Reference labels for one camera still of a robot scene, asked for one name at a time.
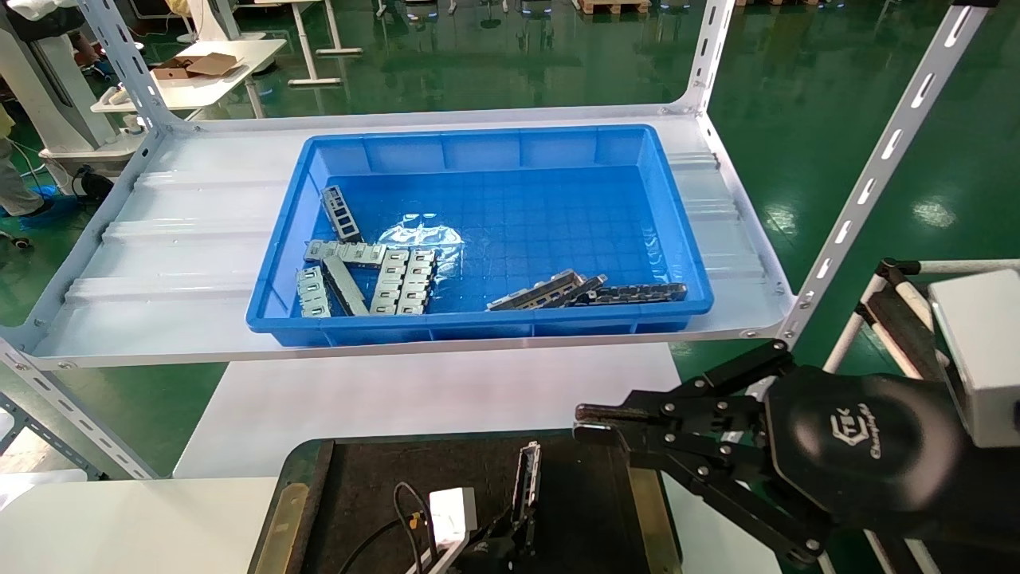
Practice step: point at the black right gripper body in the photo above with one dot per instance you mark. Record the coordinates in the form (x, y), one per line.
(861, 446)

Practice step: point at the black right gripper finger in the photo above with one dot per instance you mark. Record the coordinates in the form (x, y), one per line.
(693, 406)
(701, 462)

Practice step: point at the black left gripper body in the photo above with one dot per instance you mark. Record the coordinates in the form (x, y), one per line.
(490, 558)

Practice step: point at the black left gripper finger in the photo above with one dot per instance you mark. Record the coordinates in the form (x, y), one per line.
(522, 536)

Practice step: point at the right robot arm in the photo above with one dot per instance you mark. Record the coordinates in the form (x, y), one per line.
(996, 502)

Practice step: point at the black container tray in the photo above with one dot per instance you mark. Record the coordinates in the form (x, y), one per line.
(358, 510)

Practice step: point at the blue plastic bin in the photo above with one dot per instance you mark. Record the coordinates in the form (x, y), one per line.
(542, 223)

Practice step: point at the wooden pallet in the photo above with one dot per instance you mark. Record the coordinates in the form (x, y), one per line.
(613, 6)

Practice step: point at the white metal shelving rack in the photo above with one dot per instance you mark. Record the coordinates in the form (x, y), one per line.
(199, 263)

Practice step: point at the white desk with T-legs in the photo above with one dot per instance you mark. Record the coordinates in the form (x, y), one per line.
(307, 40)

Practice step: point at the white cup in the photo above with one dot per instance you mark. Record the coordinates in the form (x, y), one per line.
(134, 123)

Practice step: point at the flat cardboard box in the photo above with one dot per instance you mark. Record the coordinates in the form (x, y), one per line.
(211, 64)

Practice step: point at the person with blue shoe covers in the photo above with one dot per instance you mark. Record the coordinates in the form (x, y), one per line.
(16, 175)

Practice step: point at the white machine column base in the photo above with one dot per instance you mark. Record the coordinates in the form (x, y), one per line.
(48, 88)

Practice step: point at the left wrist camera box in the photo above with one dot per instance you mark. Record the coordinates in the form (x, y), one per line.
(453, 514)

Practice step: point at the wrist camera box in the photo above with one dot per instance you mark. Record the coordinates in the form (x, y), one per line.
(984, 359)
(453, 514)

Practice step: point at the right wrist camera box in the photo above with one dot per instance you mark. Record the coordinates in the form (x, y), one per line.
(984, 359)

